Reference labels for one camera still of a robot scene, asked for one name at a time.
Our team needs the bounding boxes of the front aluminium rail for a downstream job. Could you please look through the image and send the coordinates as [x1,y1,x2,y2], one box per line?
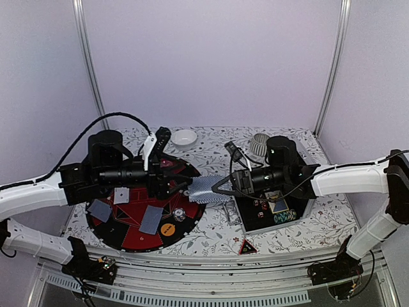
[27,246,400,307]

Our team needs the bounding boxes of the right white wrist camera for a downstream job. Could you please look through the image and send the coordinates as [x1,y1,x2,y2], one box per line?
[224,141,263,171]

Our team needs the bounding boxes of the left aluminium frame post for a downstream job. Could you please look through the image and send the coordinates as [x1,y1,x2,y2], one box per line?
[72,0,105,116]

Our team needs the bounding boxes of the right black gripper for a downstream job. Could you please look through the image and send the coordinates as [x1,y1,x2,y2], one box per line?
[212,166,288,197]

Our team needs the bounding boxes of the aluminium poker chip case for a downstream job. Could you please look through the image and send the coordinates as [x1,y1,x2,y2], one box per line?
[232,191,314,235]

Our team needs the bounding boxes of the aluminium frame post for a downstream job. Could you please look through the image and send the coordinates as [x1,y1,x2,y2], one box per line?
[72,0,105,116]
[313,0,351,139]

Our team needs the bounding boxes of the right aluminium frame post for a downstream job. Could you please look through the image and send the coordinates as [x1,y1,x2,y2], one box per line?
[313,0,351,139]

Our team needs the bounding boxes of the orange big blind button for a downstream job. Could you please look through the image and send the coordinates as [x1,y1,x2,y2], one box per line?
[160,223,176,237]

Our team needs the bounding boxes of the ace of diamonds card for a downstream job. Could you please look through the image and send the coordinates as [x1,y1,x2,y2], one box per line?
[113,187,130,205]

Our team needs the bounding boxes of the lower poker chip row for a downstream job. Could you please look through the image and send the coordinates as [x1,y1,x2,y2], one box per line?
[274,209,297,224]

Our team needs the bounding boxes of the dealt blue playing cards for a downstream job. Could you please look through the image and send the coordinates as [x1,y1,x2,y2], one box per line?
[139,205,163,235]

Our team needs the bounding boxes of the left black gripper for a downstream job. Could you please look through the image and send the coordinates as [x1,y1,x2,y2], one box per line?
[98,153,194,202]

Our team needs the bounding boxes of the red dice group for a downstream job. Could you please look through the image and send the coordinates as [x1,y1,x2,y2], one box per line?
[253,200,270,218]

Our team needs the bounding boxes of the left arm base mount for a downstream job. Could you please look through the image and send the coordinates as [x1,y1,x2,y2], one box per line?
[61,256,118,285]

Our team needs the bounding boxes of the round red black poker mat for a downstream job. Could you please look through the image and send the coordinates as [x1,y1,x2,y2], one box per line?
[86,186,206,253]

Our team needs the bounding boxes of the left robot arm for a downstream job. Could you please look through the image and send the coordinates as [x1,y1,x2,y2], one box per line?
[1,127,192,278]

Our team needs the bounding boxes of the striped grey white cup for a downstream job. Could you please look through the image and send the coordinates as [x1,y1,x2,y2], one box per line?
[250,133,269,157]

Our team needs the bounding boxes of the boxed card deck ace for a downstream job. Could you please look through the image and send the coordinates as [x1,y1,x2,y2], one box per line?
[265,191,289,214]

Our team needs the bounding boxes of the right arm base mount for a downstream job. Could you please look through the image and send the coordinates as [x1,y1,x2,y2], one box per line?
[307,254,364,285]

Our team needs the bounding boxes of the white ceramic bowl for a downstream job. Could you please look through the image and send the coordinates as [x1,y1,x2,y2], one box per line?
[171,129,198,150]

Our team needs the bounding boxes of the red black triangle card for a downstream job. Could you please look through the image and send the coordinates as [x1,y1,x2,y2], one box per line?
[238,239,258,255]

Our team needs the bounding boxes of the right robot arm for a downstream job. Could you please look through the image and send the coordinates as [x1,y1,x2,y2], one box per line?
[212,136,408,279]

